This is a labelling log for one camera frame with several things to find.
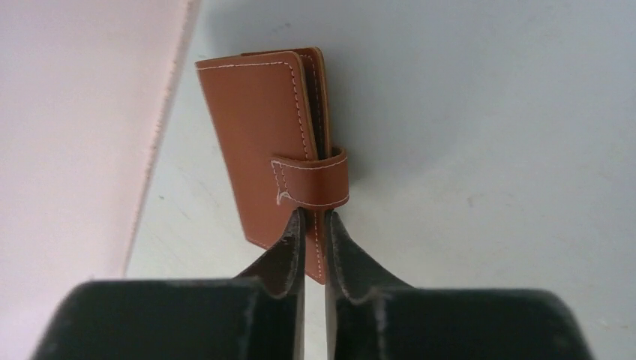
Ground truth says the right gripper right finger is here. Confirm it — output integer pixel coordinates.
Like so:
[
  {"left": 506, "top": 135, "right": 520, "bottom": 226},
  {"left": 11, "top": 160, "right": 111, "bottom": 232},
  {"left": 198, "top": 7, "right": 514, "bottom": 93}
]
[{"left": 325, "top": 211, "right": 593, "bottom": 359}]

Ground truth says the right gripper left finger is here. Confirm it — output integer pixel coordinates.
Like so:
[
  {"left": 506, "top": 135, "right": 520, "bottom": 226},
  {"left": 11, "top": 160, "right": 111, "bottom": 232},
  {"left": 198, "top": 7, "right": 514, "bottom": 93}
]
[{"left": 32, "top": 209, "right": 305, "bottom": 359}]

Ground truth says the brown leather card holder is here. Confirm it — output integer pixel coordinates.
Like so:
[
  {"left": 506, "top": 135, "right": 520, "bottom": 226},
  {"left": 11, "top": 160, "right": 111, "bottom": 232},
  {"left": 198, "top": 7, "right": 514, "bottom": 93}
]
[{"left": 196, "top": 47, "right": 350, "bottom": 284}]

